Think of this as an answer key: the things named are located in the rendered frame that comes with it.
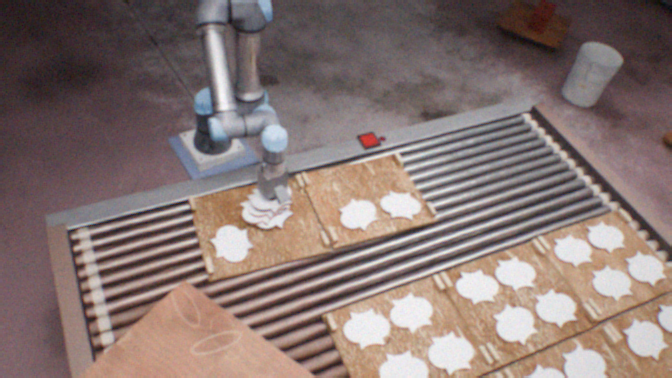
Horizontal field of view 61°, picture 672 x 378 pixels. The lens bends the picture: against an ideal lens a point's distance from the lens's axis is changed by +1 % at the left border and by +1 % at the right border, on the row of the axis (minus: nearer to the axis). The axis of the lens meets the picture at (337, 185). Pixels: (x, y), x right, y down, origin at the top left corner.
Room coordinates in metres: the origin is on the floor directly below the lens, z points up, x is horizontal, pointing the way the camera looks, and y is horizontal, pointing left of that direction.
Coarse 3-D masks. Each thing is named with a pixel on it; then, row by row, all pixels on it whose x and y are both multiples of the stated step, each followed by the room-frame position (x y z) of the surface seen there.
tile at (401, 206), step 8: (392, 192) 1.42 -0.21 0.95; (384, 200) 1.37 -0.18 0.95; (392, 200) 1.38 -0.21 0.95; (400, 200) 1.39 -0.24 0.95; (408, 200) 1.40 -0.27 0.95; (384, 208) 1.34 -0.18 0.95; (392, 208) 1.34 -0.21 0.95; (400, 208) 1.35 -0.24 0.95; (408, 208) 1.36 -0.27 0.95; (416, 208) 1.36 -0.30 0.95; (392, 216) 1.31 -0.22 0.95; (400, 216) 1.31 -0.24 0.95; (408, 216) 1.32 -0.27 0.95
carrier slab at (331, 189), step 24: (336, 168) 1.50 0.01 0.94; (360, 168) 1.52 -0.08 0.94; (384, 168) 1.55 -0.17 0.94; (312, 192) 1.36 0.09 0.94; (336, 192) 1.38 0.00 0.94; (360, 192) 1.40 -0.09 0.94; (384, 192) 1.42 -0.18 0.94; (408, 192) 1.45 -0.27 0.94; (336, 216) 1.27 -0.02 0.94; (384, 216) 1.31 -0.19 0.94; (360, 240) 1.18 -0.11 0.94
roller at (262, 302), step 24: (576, 192) 1.62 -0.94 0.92; (600, 192) 1.66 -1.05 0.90; (504, 216) 1.43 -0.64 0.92; (528, 216) 1.46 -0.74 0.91; (432, 240) 1.25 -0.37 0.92; (456, 240) 1.28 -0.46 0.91; (360, 264) 1.10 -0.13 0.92; (384, 264) 1.12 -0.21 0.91; (288, 288) 0.96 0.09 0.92; (312, 288) 0.98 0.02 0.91; (240, 312) 0.85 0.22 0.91
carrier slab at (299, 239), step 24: (240, 192) 1.30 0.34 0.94; (192, 216) 1.16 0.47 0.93; (216, 216) 1.17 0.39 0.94; (240, 216) 1.19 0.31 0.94; (312, 216) 1.25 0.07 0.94; (264, 240) 1.11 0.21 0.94; (288, 240) 1.13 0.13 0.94; (312, 240) 1.15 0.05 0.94; (216, 264) 0.99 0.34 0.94; (240, 264) 1.00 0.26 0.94; (264, 264) 1.02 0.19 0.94
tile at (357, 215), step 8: (352, 200) 1.35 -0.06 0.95; (344, 208) 1.30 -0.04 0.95; (352, 208) 1.31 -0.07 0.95; (360, 208) 1.32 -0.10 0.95; (368, 208) 1.32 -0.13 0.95; (344, 216) 1.27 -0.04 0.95; (352, 216) 1.27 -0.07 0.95; (360, 216) 1.28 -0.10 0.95; (368, 216) 1.29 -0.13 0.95; (344, 224) 1.23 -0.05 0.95; (352, 224) 1.24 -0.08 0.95; (360, 224) 1.24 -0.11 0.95; (368, 224) 1.25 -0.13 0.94
